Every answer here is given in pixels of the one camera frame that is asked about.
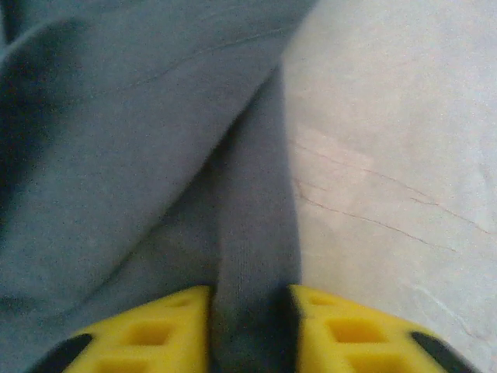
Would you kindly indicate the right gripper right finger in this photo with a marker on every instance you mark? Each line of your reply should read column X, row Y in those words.
column 357, row 342

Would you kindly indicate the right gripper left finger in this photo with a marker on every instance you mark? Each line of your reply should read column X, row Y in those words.
column 147, row 338

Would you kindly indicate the grey t-shirt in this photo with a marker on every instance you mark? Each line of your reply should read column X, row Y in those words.
column 116, row 155

